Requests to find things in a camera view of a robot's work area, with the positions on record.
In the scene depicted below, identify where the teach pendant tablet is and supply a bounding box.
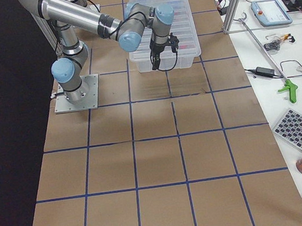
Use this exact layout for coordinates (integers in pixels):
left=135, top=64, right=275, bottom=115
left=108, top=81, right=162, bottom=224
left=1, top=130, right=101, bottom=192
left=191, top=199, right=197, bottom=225
left=250, top=0, right=293, bottom=27

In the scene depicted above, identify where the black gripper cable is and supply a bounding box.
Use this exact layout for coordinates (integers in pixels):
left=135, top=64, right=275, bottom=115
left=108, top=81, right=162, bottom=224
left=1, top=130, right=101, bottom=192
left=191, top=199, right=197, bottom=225
left=148, top=45, right=181, bottom=74

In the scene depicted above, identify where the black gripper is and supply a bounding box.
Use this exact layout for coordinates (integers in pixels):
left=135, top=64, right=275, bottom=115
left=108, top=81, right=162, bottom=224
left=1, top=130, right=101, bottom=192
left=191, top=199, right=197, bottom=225
left=149, top=33, right=179, bottom=71

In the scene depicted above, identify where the clear plastic storage box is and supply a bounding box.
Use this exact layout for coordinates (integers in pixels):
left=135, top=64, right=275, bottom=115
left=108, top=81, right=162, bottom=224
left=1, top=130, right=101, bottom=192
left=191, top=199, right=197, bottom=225
left=129, top=0, right=201, bottom=73

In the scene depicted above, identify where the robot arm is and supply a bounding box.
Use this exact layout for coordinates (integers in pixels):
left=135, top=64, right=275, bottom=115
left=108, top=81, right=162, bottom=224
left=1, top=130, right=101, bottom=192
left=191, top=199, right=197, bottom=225
left=18, top=0, right=179, bottom=105

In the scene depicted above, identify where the green grabber tool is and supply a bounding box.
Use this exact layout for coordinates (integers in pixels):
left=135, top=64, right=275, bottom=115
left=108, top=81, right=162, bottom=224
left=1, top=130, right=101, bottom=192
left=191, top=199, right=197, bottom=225
left=234, top=12, right=298, bottom=103

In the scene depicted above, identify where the black power adapter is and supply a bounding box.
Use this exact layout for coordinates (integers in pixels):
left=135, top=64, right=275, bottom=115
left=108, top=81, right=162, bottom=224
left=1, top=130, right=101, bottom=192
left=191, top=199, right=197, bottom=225
left=245, top=67, right=282, bottom=78

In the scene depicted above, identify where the clear plastic box lid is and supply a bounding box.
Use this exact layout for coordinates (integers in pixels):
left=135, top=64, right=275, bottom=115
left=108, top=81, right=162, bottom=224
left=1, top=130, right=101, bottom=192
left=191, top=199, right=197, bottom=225
left=124, top=3, right=175, bottom=71

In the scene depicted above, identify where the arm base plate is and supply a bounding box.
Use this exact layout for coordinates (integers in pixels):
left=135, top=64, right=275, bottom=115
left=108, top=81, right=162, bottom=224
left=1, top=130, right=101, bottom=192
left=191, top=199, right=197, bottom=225
left=54, top=74, right=99, bottom=114

